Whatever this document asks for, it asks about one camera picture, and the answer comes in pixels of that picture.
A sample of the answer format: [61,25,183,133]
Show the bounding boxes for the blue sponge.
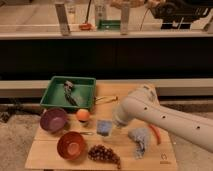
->
[97,120,112,136]

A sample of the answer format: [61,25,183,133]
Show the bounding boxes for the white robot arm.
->
[113,84,213,153]

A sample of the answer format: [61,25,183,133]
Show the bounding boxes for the metal tongs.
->
[95,96,118,104]

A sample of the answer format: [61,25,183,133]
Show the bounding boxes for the green plastic tray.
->
[40,76,96,111]

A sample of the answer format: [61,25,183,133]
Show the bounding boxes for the orange ball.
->
[76,109,90,122]

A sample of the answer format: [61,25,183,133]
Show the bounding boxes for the grey tool in tray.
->
[64,81,77,106]

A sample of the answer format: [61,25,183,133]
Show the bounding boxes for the metal spoon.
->
[80,132,94,135]

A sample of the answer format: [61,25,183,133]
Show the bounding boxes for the wooden board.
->
[24,82,179,171]

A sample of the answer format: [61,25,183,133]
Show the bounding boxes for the grey crumpled cloth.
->
[128,127,150,159]

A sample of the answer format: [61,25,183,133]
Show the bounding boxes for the green box in background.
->
[98,20,120,30]

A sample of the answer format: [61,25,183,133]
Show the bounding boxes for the purple bowl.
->
[40,108,67,133]

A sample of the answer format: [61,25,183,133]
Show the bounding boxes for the red orange background object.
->
[79,23,92,30]

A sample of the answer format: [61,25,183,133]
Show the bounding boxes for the bunch of dark grapes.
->
[88,145,121,169]

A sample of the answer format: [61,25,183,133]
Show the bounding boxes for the copper orange bowl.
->
[57,131,86,160]

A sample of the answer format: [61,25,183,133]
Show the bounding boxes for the black machine in background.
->
[150,0,213,29]

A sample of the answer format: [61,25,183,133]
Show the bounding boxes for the right grey post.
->
[120,1,130,35]

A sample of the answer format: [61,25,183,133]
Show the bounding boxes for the grey post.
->
[55,3,70,36]
[120,1,130,35]

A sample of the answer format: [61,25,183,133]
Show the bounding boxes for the left grey post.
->
[55,3,70,36]

